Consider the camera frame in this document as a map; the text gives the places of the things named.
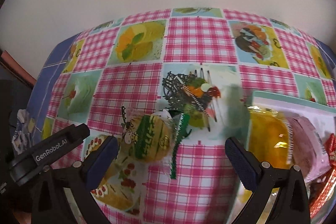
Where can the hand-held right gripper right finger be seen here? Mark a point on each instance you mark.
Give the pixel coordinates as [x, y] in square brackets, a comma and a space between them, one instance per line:
[241, 161]

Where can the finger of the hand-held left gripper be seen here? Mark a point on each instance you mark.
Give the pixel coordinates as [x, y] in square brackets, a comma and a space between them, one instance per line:
[80, 133]

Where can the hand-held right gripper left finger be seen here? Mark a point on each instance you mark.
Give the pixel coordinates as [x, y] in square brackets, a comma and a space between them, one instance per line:
[105, 158]

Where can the orange clear snack packet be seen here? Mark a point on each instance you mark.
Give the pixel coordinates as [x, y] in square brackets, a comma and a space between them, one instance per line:
[267, 140]

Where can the green white cookie packet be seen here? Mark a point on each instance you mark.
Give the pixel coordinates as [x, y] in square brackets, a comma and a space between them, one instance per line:
[152, 140]

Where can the pink snack packet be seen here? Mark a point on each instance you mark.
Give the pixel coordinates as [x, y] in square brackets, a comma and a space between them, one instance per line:
[307, 145]

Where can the white box with teal rim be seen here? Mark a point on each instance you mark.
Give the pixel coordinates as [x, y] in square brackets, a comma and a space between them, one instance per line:
[302, 108]

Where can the red patterned snack packet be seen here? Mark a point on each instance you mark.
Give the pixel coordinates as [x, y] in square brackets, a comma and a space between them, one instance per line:
[323, 197]

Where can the red cartoon snack packet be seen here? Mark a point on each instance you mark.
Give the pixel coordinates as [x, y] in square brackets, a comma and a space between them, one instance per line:
[332, 150]

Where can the blue white crumpled wrapper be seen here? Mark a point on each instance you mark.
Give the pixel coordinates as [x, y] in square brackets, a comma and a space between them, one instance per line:
[21, 134]

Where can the dark cabinet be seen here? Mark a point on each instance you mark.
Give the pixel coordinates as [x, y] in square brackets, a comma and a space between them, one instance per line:
[10, 98]

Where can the reddish wooden board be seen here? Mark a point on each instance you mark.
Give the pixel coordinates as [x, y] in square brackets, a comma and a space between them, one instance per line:
[18, 66]

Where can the checkered fruit print tablecloth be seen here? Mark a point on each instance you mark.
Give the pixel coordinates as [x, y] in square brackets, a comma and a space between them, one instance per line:
[197, 43]

